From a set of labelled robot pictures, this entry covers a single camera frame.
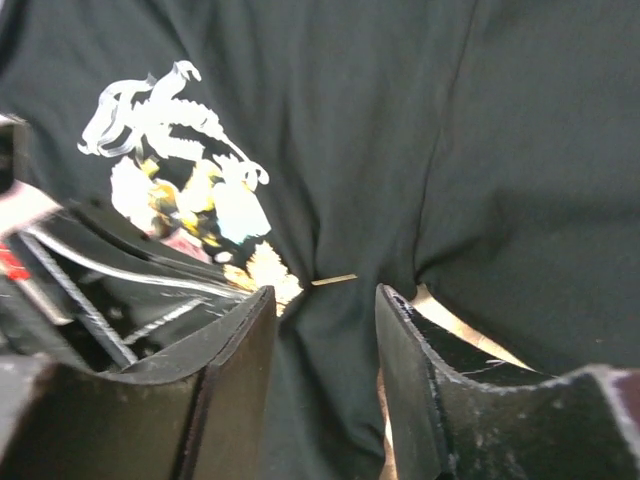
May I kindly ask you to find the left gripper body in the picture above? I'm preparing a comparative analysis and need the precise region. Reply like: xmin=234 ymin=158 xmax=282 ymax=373
xmin=1 ymin=116 xmax=88 ymax=368

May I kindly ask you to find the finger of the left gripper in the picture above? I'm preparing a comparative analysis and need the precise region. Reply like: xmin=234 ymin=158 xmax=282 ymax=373
xmin=20 ymin=206 xmax=249 ymax=370

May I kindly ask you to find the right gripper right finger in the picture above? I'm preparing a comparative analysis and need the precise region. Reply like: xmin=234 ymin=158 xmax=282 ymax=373
xmin=375 ymin=285 xmax=639 ymax=479

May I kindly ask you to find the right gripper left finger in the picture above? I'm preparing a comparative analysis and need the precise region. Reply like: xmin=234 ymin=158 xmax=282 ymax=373
xmin=1 ymin=287 xmax=276 ymax=479

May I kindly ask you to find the pink gold brooch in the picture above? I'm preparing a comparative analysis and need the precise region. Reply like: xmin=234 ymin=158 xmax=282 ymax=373
xmin=222 ymin=243 xmax=359 ymax=317

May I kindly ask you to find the black floral t-shirt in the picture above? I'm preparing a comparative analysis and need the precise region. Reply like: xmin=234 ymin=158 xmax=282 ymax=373
xmin=1 ymin=1 xmax=639 ymax=479

